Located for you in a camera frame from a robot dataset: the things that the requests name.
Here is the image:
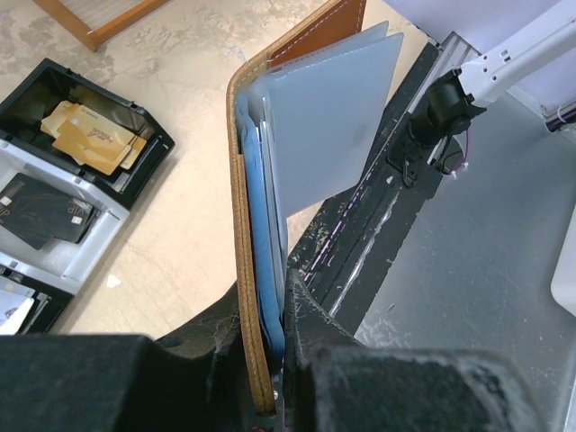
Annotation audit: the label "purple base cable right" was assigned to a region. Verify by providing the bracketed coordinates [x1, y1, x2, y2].
[449, 128, 476, 181]

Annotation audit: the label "orange wooden rack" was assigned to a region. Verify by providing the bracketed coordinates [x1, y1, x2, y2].
[33, 0, 167, 51]

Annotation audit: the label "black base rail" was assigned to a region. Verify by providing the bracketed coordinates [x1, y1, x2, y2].
[288, 44, 454, 334]

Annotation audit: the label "black card in white bin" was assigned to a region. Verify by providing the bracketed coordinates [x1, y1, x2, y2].
[1, 173, 98, 250]

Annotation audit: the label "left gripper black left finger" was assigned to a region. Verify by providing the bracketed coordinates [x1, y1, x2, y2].
[1, 287, 245, 431]

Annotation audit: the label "black right bin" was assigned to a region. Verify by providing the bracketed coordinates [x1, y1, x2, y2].
[1, 58, 175, 209]

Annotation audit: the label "black bin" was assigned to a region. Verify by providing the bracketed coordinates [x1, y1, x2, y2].
[1, 58, 175, 209]
[1, 265, 73, 336]

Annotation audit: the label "white cards in black bin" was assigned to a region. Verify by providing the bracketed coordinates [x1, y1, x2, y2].
[1, 276, 35, 336]

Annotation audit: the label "gold credit cards pile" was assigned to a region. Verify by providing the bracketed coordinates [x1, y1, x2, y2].
[40, 101, 148, 176]

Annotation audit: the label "brown leather card holder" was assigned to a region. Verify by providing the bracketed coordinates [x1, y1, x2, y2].
[226, 1, 402, 415]

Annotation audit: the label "black left bin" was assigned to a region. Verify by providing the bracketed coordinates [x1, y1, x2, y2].
[1, 265, 73, 336]

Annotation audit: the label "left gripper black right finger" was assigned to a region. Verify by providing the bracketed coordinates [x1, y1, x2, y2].
[283, 270, 546, 431]

